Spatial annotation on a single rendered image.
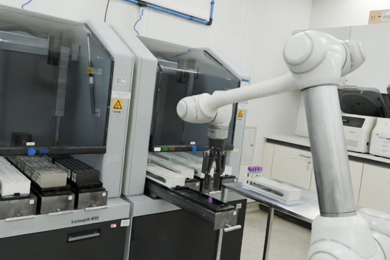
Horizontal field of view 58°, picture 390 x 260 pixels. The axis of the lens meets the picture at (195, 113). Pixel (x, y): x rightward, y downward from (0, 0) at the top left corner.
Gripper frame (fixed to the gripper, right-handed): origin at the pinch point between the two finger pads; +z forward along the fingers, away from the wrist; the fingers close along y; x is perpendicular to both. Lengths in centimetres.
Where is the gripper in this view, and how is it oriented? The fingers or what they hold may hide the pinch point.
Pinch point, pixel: (212, 181)
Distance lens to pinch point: 164.0
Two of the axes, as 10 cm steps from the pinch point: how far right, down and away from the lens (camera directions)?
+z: -1.1, 9.9, 0.5
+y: -7.6, -0.5, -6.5
